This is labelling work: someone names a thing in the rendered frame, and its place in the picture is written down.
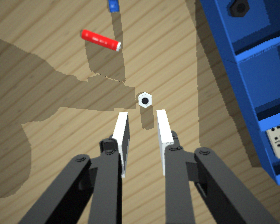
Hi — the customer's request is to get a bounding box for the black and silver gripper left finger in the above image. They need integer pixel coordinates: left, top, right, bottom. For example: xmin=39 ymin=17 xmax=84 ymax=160
xmin=18 ymin=112 xmax=130 ymax=224

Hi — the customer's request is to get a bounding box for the blue aaa battery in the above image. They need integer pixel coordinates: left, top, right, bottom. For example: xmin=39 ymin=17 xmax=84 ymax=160
xmin=108 ymin=0 xmax=119 ymax=12

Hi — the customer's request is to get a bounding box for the silver hex nut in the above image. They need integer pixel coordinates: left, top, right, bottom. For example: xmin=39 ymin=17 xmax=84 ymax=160
xmin=139 ymin=92 xmax=152 ymax=108

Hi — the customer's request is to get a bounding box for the red battery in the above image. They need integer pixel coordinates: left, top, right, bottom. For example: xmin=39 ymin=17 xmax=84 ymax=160
xmin=82 ymin=29 xmax=121 ymax=51

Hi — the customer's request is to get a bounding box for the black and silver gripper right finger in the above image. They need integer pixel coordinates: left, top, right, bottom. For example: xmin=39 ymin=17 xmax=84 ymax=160
xmin=157 ymin=110 xmax=280 ymax=224

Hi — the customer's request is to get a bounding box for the blue three-compartment bin rack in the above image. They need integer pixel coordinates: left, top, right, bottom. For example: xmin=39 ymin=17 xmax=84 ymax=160
xmin=200 ymin=0 xmax=280 ymax=186

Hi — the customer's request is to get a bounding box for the white domino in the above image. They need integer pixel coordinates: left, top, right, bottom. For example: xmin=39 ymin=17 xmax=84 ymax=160
xmin=266 ymin=125 xmax=280 ymax=159

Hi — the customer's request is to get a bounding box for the dark grey hex nut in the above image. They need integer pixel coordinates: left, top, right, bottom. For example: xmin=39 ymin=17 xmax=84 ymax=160
xmin=229 ymin=0 xmax=250 ymax=17

